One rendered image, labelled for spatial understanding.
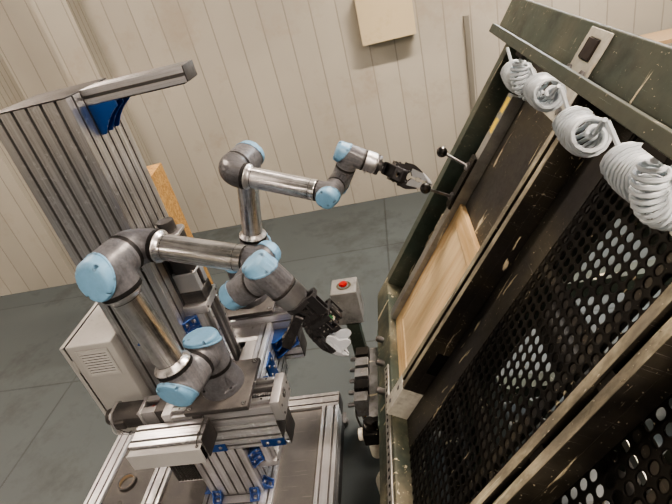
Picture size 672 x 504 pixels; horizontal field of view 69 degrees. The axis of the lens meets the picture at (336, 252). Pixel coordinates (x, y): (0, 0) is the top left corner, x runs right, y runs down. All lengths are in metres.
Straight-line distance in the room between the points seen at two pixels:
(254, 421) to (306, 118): 3.52
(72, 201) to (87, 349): 0.57
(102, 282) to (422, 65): 3.83
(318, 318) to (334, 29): 3.70
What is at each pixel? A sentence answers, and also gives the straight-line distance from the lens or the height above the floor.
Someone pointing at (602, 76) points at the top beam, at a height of 1.88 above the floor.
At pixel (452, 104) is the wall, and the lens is 4.84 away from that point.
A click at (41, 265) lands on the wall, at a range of 5.74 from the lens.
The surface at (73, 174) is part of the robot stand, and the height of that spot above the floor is 1.82.
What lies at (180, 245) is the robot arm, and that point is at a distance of 1.39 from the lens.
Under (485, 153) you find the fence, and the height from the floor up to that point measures 1.53.
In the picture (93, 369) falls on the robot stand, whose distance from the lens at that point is 2.04.
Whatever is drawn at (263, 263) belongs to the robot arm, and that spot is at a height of 1.63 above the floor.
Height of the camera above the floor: 2.17
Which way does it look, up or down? 30 degrees down
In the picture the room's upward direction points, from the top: 15 degrees counter-clockwise
